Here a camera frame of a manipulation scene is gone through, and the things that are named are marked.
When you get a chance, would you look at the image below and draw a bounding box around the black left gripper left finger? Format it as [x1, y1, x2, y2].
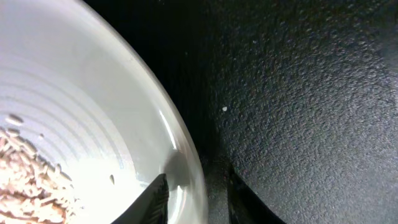
[112, 174, 169, 224]

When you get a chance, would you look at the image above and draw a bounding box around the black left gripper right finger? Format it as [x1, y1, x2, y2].
[228, 166, 285, 224]

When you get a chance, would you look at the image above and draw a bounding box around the pistachio shells and rice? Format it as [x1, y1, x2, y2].
[1, 114, 83, 224]

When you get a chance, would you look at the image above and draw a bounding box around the grey plate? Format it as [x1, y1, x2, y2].
[1, 0, 208, 223]

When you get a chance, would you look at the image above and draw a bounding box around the round black tray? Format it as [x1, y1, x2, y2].
[90, 0, 397, 223]

